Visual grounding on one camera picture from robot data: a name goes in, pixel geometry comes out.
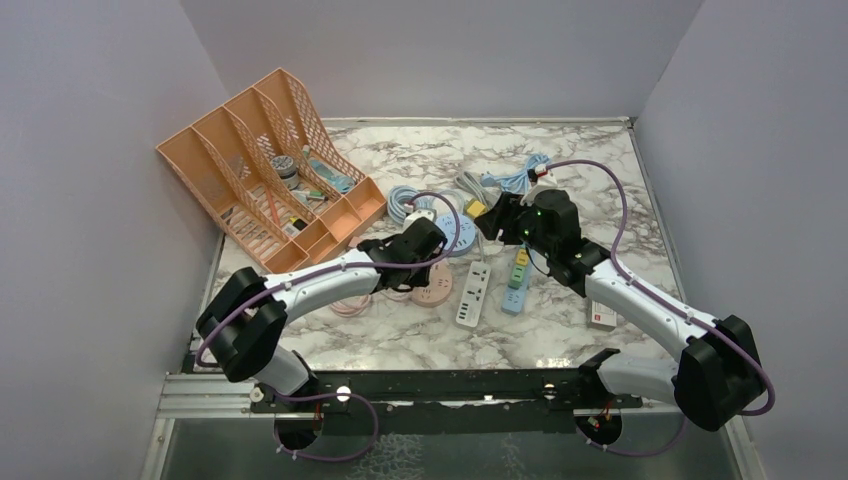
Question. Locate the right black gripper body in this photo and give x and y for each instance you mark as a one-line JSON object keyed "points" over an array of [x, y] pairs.
{"points": [[526, 229]]}

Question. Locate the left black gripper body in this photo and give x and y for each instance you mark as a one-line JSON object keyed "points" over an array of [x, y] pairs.
{"points": [[419, 276]]}

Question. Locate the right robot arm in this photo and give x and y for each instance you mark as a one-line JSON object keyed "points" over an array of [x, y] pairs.
{"points": [[713, 373]]}

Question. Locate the green plug adapter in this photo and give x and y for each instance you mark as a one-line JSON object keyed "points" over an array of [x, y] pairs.
{"points": [[517, 277]]}

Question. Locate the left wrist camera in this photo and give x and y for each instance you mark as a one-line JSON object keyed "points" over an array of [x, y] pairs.
{"points": [[426, 213]]}

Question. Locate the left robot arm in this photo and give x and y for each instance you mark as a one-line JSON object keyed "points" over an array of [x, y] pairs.
{"points": [[243, 323]]}

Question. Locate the white power strip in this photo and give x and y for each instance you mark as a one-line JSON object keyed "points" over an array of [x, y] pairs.
{"points": [[472, 295]]}

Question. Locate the blue round power socket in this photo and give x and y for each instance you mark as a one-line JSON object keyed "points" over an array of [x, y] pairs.
{"points": [[464, 234]]}

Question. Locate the pink round power socket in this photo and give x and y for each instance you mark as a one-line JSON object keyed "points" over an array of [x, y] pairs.
{"points": [[438, 289]]}

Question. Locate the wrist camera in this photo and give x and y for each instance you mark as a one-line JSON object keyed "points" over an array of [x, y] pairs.
{"points": [[426, 213], [540, 179]]}

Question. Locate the orange plastic file rack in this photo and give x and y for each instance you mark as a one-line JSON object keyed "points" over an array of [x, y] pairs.
{"points": [[224, 160]]}

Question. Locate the blue power strip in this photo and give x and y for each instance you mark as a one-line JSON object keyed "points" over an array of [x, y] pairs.
{"points": [[514, 299]]}

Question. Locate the yellow plug adapter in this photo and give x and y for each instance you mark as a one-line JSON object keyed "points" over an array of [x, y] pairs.
{"points": [[522, 258], [475, 208]]}

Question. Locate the small white red box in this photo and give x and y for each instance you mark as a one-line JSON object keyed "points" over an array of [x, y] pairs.
{"points": [[601, 316]]}

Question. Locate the black mounting rail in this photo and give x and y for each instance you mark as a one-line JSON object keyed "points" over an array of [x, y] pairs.
{"points": [[432, 402]]}

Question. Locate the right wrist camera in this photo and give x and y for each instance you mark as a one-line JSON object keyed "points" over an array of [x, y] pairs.
{"points": [[540, 179]]}

